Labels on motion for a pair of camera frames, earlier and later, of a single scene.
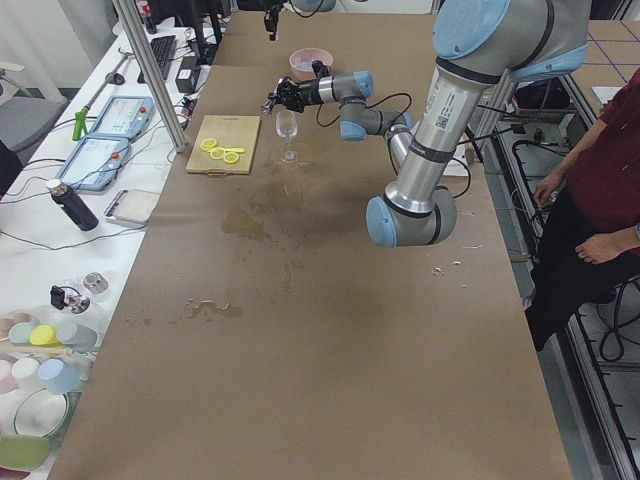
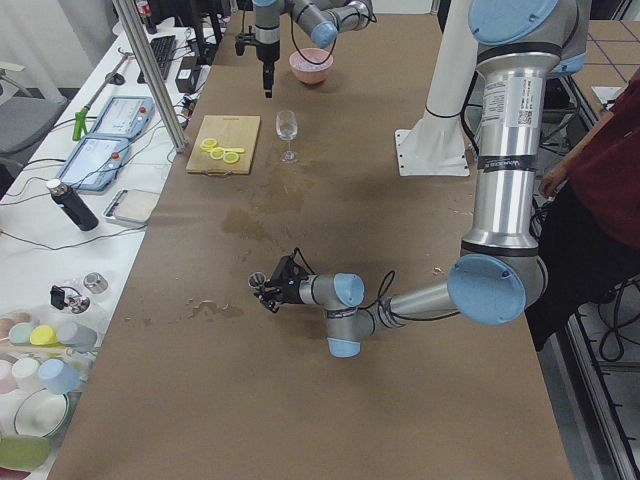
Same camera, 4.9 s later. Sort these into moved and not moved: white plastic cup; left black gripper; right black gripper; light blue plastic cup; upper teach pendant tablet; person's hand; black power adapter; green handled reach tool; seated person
Moved: person's hand; left black gripper; right black gripper
Not moved: white plastic cup; green handled reach tool; light blue plastic cup; seated person; black power adapter; upper teach pendant tablet
